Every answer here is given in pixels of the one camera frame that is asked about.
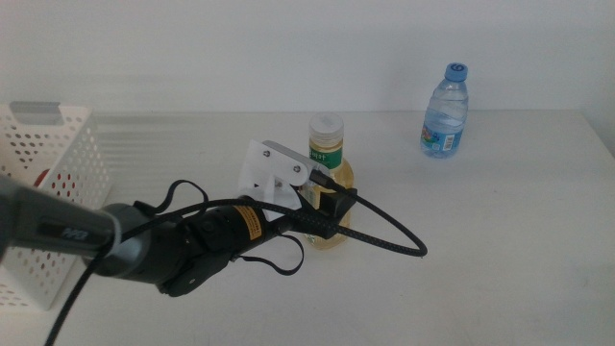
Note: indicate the yellow juice bottle white cap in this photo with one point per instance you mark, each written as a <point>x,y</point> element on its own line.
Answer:
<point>327,130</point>

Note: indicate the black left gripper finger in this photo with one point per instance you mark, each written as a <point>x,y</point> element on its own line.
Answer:
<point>336,204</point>

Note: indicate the white perforated plastic basket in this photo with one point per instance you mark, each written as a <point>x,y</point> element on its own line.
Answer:
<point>72,144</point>

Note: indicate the red soda can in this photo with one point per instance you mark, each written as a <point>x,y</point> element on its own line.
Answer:
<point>42,178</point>

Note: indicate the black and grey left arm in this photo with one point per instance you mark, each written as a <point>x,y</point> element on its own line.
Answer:
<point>48,221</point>

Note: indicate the clear water bottle blue cap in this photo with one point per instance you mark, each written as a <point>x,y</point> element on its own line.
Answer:
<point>446,115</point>

